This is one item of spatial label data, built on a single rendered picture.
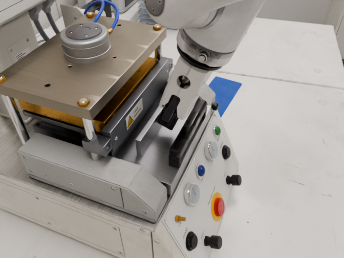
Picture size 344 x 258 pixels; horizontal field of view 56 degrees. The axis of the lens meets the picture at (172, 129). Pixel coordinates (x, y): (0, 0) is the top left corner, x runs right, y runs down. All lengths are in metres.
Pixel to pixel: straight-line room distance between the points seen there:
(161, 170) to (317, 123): 0.62
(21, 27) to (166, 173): 0.39
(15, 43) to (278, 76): 0.86
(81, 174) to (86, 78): 0.15
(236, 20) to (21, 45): 0.43
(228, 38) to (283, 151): 0.55
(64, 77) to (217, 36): 0.24
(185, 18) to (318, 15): 2.80
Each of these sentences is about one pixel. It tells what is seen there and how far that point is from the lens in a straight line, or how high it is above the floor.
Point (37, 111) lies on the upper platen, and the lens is 0.59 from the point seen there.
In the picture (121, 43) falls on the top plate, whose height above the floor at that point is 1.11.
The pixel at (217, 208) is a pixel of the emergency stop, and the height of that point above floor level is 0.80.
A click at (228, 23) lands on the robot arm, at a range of 0.41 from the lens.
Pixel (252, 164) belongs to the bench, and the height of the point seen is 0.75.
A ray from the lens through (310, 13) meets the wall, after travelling 3.11.
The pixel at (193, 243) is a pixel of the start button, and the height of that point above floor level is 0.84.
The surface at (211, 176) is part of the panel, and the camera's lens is 0.70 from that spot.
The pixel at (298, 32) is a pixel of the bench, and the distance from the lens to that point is 1.55.
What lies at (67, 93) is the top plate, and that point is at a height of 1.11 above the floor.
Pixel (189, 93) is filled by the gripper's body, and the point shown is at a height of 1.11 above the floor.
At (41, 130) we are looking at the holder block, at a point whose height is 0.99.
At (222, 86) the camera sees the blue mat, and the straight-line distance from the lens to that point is 1.12.
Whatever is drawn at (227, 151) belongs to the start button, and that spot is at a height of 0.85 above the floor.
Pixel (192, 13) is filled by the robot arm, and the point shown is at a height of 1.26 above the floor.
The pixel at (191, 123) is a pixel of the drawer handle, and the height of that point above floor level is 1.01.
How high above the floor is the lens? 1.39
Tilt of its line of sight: 43 degrees down
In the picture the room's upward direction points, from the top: straight up
